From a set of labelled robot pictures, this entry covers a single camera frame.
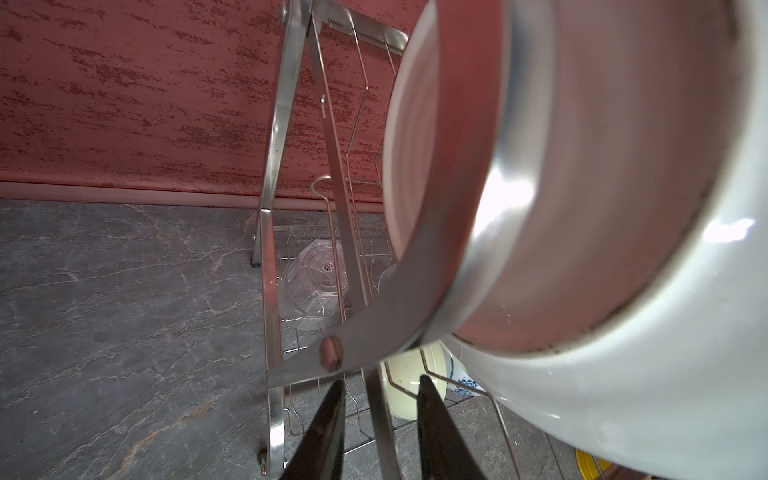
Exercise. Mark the yellow pen cup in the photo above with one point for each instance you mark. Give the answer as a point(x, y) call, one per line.
point(591, 467)

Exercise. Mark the clear glass cup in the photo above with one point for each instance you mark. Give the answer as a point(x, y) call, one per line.
point(311, 287)

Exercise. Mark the white patterned plate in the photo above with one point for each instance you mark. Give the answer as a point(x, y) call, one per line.
point(629, 318)

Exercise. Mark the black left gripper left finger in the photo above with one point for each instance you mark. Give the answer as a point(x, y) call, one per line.
point(320, 453)

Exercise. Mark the pale green bowl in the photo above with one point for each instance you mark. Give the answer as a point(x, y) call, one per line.
point(401, 376)

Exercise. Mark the blue white porcelain bowl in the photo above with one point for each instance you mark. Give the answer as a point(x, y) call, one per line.
point(461, 383)

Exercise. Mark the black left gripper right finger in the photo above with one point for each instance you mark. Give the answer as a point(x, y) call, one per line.
point(443, 453)

